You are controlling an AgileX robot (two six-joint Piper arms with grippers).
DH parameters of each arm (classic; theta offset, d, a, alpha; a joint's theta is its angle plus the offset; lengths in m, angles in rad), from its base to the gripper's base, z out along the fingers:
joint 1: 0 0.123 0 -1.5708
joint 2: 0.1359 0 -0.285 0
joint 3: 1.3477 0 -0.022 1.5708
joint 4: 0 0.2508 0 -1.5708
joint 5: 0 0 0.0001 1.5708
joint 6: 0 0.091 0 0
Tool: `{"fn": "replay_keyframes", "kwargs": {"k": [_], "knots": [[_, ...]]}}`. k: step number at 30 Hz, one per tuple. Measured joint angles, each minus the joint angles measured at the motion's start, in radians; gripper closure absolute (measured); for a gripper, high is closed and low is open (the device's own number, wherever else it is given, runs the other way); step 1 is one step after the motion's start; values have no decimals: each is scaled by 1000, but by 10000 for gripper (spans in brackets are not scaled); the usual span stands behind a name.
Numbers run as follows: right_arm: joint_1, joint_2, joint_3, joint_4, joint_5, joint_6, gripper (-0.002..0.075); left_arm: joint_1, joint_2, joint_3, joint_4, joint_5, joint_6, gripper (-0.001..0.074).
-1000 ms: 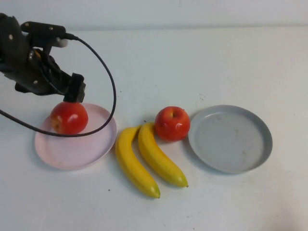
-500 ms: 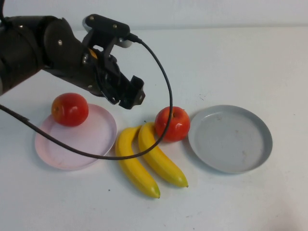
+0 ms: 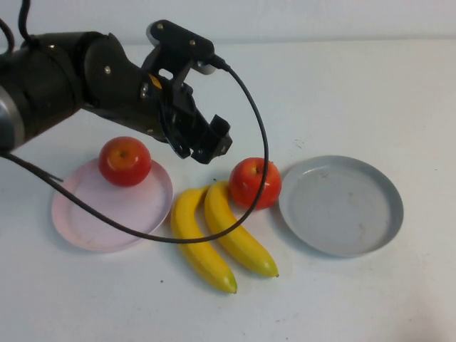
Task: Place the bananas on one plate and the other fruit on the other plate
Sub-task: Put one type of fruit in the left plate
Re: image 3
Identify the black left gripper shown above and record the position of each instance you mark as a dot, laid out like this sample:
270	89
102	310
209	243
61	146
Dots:
178	124

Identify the red apple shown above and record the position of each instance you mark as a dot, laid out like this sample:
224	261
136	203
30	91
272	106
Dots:
124	164
247	189

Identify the yellow banana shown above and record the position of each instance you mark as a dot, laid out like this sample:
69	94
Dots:
249	253
203	260

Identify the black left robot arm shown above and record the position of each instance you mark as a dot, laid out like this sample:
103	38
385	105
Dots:
42	82

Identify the pink round plate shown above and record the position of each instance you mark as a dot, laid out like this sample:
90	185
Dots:
135	199

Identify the grey round plate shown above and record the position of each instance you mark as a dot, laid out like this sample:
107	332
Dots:
342	210

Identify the black left camera bracket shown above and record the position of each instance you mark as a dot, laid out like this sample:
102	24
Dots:
164	58

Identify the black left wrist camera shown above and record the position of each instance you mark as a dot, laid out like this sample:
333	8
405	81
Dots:
181	35

